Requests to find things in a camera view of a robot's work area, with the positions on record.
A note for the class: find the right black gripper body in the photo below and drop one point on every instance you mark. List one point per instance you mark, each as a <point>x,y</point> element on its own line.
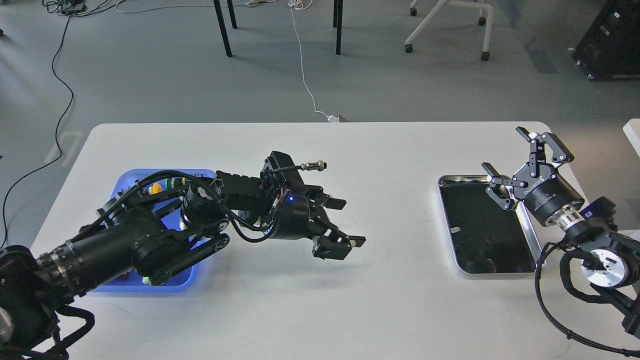
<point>547,193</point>

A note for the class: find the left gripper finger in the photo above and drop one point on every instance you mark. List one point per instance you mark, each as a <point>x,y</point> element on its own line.
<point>328,241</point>
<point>317,198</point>

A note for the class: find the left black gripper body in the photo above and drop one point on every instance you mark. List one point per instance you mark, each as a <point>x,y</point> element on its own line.
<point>295,221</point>

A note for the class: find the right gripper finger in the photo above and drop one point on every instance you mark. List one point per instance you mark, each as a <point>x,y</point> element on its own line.
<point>537,165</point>
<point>498,187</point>

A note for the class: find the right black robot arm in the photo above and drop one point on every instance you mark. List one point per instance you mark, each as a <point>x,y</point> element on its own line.
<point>597,260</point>

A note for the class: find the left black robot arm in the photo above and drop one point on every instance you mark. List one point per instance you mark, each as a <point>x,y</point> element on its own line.
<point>160,226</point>

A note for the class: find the silver metal tray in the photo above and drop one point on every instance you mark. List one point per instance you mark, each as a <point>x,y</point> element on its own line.
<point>471,215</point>

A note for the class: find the black equipment case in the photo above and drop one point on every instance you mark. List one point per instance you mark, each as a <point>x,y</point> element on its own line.
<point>610,48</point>

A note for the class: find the blue plastic tray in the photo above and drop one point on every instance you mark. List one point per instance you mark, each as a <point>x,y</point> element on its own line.
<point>134,283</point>

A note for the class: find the black red push button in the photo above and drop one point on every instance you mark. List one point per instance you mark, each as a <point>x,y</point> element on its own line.
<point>124,276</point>

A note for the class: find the green push button switch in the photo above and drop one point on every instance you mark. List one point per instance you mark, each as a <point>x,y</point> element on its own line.
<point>175,182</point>

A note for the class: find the yellow push button switch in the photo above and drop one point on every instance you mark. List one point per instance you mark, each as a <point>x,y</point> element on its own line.
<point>152,189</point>

